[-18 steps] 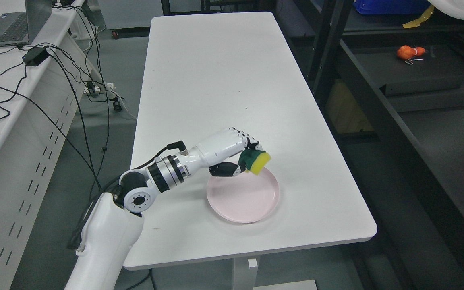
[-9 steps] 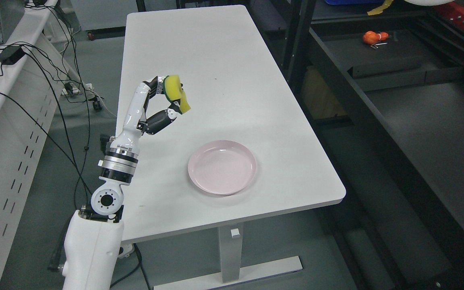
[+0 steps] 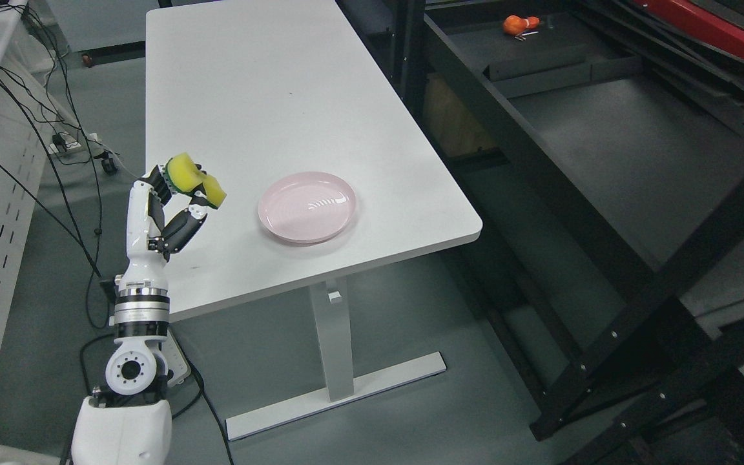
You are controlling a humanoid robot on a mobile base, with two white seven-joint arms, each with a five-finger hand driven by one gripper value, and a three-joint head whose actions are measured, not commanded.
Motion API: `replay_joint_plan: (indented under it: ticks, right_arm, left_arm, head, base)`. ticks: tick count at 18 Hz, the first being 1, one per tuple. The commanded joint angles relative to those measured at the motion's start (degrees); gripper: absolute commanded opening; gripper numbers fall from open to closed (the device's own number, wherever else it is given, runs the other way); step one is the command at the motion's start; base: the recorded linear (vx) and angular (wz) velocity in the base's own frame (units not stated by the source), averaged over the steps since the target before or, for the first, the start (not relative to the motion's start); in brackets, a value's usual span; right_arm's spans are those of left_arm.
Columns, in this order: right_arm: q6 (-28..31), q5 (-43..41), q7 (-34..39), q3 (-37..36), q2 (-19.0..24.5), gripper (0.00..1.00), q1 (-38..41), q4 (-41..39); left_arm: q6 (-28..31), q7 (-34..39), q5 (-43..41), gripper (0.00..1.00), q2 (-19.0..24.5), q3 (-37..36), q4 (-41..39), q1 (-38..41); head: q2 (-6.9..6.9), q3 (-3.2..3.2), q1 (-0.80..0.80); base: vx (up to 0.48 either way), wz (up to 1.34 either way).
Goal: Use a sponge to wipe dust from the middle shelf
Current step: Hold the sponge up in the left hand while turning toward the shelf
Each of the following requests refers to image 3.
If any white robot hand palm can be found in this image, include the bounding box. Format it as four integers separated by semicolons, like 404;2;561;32
116;180;169;291

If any black white robot index finger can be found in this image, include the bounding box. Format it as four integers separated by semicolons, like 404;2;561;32
143;164;174;206

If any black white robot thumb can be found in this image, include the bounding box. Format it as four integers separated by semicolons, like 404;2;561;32
150;191;210;254

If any green yellow sponge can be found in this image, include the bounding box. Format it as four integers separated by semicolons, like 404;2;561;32
163;152;227;209

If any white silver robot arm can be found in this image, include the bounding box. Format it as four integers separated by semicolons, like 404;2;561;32
70;153;225;464

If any orange toy on shelf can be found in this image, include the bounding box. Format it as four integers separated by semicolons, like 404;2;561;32
502;15;541;36

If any black metal shelf rack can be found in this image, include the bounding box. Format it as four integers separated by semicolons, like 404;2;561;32
339;1;744;464

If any white power strip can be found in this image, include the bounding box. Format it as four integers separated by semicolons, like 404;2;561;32
46;132;103;156

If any pink round plate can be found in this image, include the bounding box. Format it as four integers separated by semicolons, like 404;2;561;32
257;171;357;244

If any black cable bundle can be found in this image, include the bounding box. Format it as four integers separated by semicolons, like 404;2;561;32
0;0;121;324

